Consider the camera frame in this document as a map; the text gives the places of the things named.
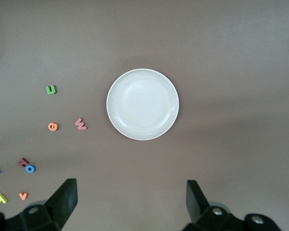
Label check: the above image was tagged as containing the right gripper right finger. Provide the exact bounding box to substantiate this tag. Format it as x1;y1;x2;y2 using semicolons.
182;180;284;231

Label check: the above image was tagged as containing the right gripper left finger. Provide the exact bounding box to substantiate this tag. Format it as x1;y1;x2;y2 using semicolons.
0;178;78;231

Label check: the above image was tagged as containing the pink foam letter w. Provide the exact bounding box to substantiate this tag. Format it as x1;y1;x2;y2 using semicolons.
74;117;88;131

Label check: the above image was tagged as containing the beige round plate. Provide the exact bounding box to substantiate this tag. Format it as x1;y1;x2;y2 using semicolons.
106;68;180;141

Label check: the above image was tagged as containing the brown table cover sheet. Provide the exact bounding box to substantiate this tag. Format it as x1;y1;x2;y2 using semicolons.
0;0;289;231

